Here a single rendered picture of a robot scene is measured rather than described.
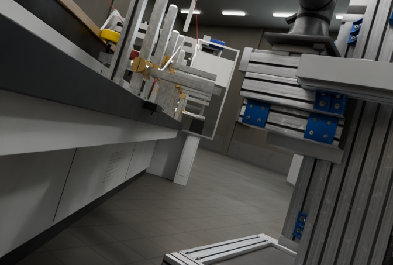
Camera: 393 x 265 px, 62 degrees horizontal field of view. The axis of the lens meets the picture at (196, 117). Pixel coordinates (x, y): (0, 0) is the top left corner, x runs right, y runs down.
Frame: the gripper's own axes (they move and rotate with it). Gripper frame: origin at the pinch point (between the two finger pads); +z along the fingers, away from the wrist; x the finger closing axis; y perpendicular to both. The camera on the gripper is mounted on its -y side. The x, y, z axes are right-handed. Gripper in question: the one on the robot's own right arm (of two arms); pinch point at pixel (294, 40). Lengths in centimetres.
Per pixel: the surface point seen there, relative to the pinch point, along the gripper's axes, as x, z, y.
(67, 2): -128, 43, -14
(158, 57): -75, 41, -26
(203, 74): -40, 38, -26
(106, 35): -103, 44, -26
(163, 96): -34, 53, -54
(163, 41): -75, 34, -26
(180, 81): -84, 51, -2
